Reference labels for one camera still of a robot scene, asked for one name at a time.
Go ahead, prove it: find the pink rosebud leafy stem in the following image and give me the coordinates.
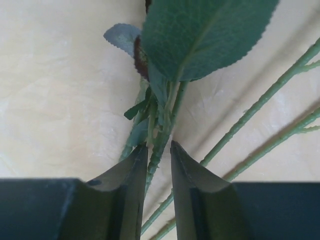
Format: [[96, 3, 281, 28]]
[[149, 106, 320, 240]]

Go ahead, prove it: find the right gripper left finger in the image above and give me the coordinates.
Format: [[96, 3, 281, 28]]
[[57, 143, 148, 240]]

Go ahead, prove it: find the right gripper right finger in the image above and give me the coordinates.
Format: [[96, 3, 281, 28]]
[[170, 141, 250, 240]]

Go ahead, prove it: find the pink rose stem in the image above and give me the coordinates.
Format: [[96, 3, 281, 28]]
[[139, 37, 320, 233], [103, 0, 279, 186]]

